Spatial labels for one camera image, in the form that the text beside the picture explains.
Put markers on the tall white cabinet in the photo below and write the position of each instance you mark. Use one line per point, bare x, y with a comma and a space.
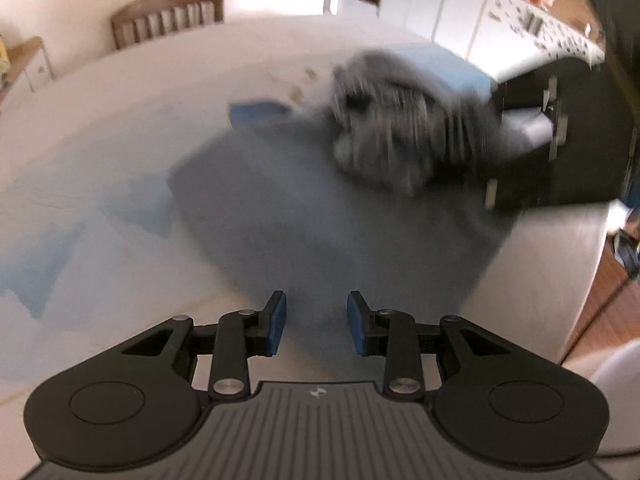
430, 5

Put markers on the printed white-blue tablecloth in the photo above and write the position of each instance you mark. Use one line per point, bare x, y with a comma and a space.
100, 135

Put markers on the sticker-covered white cabinet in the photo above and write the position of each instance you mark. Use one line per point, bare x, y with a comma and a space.
520, 40

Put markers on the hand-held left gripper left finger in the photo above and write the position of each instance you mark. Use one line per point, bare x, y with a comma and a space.
276, 322

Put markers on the slatted wooden chair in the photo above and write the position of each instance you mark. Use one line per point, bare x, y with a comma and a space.
167, 0

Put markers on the white rounded object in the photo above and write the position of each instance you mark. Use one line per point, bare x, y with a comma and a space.
615, 375

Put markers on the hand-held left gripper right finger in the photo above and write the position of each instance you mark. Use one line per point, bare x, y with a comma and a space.
356, 325

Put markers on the blue-grey pants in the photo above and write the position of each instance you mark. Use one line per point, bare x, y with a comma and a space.
300, 210

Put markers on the low white cabinet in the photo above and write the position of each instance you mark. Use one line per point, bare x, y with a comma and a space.
357, 7

